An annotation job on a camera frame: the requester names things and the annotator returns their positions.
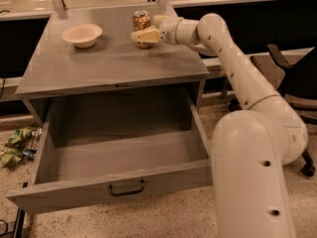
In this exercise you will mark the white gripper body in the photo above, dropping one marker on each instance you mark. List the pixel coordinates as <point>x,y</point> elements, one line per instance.
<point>168,29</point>

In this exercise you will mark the orange soda can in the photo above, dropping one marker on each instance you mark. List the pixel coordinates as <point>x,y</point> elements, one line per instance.
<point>141,21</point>

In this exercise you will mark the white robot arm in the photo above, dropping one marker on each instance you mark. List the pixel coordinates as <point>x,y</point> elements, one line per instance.
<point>249,147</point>

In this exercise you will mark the grey cabinet counter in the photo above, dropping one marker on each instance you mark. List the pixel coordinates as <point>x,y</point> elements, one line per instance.
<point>114,62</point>

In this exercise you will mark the grey open drawer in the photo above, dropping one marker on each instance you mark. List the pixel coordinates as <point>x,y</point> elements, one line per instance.
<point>90,141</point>

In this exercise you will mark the white bowl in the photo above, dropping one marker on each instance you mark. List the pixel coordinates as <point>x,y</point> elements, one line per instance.
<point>82,35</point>

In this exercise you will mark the black office chair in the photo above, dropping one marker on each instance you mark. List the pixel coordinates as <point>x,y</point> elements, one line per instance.
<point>294,80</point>

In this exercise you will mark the silver snack packet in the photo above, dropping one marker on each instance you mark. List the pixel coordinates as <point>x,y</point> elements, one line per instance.
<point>36,136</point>

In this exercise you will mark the green chip bag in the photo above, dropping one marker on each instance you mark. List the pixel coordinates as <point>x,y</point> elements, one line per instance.
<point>19,137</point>
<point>10,159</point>

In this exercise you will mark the blue snack packet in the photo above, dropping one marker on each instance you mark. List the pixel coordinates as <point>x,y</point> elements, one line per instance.
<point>29,154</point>

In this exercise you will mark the black drawer handle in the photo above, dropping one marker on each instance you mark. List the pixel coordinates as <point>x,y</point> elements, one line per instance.
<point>130,188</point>

